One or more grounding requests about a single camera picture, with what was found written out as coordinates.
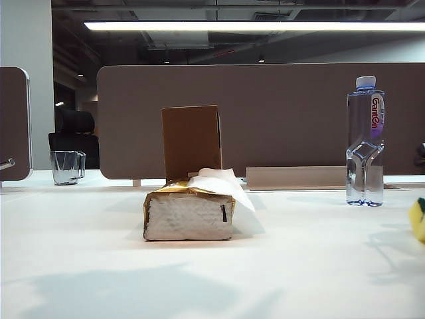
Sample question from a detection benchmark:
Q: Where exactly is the yellow sponge with green pad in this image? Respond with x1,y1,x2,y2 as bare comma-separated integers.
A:
407,197,425,244

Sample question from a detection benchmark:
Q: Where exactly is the clear plastic water bottle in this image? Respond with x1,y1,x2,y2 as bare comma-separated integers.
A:
345,75,386,207

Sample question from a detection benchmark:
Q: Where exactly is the brown cardboard box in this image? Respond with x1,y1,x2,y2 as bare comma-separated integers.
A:
161,104,223,183

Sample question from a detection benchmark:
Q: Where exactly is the white tissue sheet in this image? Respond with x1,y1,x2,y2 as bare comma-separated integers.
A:
187,167,266,235

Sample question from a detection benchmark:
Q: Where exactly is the gold wrapped tissue pack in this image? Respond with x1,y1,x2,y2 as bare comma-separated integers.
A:
142,177,236,242

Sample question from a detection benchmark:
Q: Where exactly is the wide brown desk divider panel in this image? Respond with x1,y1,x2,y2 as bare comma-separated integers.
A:
96,62,425,181

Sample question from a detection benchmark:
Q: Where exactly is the long ceiling light strip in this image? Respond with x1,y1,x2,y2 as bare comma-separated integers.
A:
83,21,425,33

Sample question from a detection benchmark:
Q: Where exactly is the black office chair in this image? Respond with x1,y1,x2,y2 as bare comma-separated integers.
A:
48,108,100,170

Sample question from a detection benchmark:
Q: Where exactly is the clear glass mug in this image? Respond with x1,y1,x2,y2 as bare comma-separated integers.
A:
49,150,87,186

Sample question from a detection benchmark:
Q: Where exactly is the beige cable tray flap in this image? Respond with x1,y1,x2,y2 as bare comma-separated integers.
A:
246,165,349,191

